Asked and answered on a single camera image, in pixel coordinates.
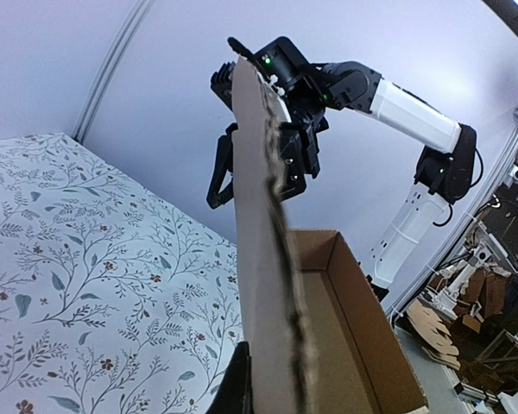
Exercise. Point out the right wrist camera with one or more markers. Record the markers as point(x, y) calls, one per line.
point(263, 63)

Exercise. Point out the right aluminium frame post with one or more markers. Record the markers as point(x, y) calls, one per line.
point(108, 67)

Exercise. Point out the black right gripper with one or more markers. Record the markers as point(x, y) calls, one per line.
point(299, 150)

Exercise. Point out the floral patterned table mat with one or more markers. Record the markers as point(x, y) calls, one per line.
point(112, 300)

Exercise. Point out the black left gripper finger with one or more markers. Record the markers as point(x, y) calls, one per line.
point(234, 395)

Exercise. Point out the cardboard pile in background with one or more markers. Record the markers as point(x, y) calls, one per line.
point(431, 333)

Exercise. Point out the brown cardboard box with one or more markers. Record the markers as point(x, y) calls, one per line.
point(319, 339)

